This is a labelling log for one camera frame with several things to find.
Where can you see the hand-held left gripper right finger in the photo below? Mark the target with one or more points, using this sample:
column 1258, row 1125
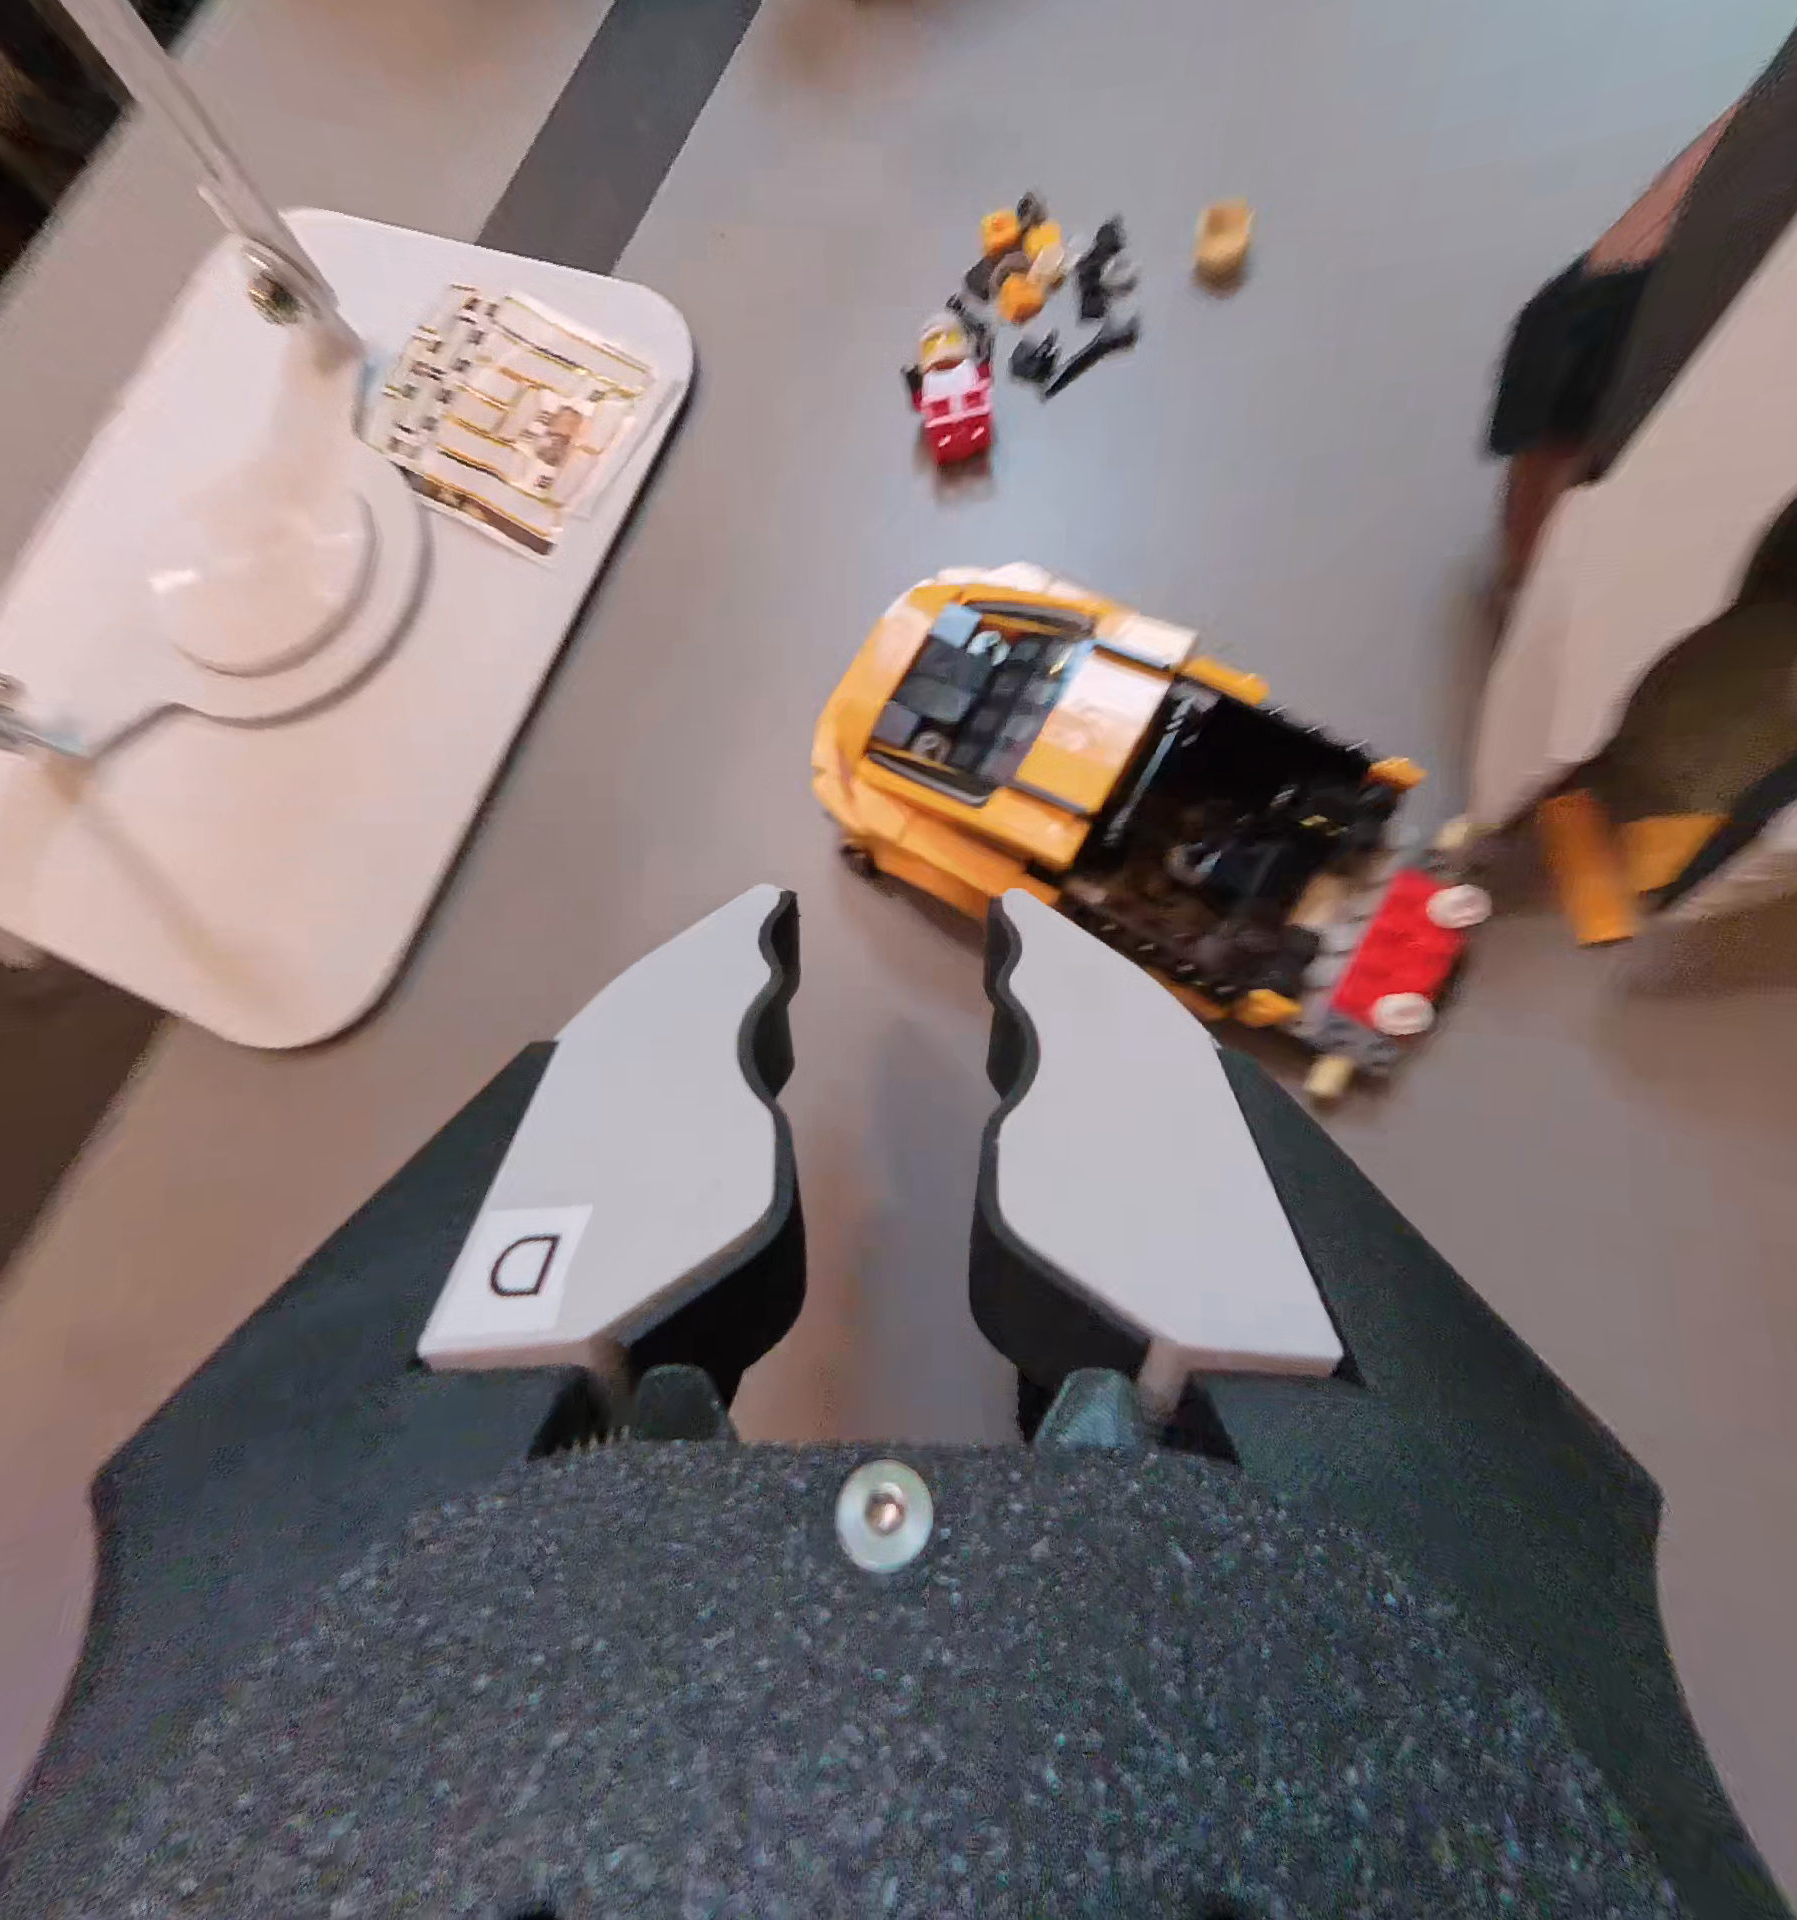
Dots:
column 1167, row 1199

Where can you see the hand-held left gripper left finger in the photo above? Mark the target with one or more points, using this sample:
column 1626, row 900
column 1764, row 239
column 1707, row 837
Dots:
column 642, row 1186

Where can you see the long yellow lego plate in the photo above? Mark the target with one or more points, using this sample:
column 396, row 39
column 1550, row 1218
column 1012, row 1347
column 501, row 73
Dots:
column 1587, row 863

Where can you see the yellow lego car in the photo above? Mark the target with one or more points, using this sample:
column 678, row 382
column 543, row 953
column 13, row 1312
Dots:
column 1048, row 719

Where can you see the pile of small lego pieces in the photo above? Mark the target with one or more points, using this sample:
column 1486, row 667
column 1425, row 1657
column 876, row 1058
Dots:
column 1048, row 276

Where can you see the tan lego hair piece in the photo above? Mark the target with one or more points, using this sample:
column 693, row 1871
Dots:
column 1227, row 243

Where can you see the red lego minifigure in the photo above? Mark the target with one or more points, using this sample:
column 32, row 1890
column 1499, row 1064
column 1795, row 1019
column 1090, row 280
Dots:
column 957, row 397

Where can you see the person's right hand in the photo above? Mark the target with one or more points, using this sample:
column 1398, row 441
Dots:
column 1522, row 517

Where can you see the white book stand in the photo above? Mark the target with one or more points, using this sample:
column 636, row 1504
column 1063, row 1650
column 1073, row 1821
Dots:
column 238, row 750

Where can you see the sticker sheet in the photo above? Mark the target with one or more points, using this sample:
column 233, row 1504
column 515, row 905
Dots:
column 515, row 413

